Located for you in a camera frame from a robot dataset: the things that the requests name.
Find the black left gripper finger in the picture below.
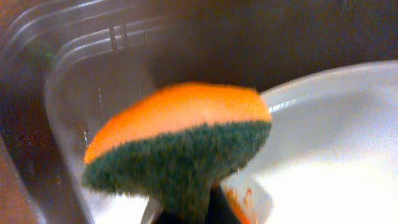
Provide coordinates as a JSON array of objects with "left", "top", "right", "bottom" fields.
[{"left": 152, "top": 187, "right": 241, "bottom": 224}]

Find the orange green scrub sponge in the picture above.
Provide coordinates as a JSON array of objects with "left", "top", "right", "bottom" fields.
[{"left": 81, "top": 83, "right": 272, "bottom": 223}]

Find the pale blue plate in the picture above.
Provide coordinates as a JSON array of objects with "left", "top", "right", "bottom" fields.
[{"left": 90, "top": 60, "right": 398, "bottom": 224}]

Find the brown plastic serving tray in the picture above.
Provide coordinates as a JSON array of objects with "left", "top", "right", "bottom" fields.
[{"left": 1, "top": 1, "right": 397, "bottom": 223}]

